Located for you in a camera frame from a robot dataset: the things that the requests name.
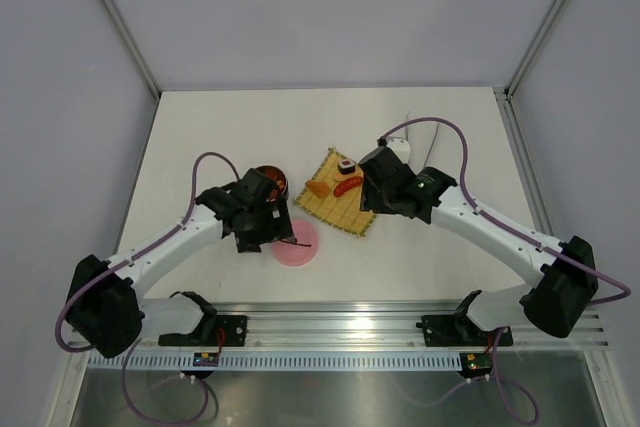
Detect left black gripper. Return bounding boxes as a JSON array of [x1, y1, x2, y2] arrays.
[[236, 195, 294, 253]]

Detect red sausage toy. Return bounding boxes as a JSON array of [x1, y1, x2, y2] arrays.
[[333, 176, 363, 197]]

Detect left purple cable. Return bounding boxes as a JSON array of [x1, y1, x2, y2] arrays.
[[54, 150, 246, 423]]

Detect left frame post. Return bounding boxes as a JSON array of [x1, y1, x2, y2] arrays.
[[98, 0, 162, 103]]

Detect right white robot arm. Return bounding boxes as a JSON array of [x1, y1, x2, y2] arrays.
[[359, 146, 598, 346]]

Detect white slotted cable duct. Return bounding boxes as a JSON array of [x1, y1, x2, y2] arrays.
[[88, 349, 493, 375]]

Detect orange cheese wedge toy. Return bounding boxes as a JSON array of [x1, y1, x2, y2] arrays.
[[305, 180, 331, 199]]

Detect right frame post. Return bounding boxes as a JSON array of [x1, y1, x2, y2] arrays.
[[503, 0, 570, 102]]

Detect pink round lid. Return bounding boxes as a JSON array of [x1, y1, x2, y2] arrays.
[[272, 219, 319, 268]]

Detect frame post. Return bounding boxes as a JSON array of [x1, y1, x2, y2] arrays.
[[503, 0, 570, 102], [98, 0, 162, 103]]

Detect sushi roll toy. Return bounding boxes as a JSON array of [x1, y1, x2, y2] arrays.
[[337, 158, 357, 176]]

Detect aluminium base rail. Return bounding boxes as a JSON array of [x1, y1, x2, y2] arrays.
[[139, 300, 609, 348]]

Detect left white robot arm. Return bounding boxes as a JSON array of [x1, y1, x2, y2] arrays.
[[62, 166, 295, 358]]

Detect round metal lunch box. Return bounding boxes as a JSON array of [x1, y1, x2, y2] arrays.
[[257, 165, 289, 201]]

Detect red bacon slice toy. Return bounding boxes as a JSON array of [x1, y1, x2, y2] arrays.
[[265, 168, 287, 190]]

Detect bamboo mat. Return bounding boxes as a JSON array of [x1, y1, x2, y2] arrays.
[[293, 147, 377, 238]]

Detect metal tongs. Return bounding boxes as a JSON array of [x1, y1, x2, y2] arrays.
[[404, 122, 443, 168]]

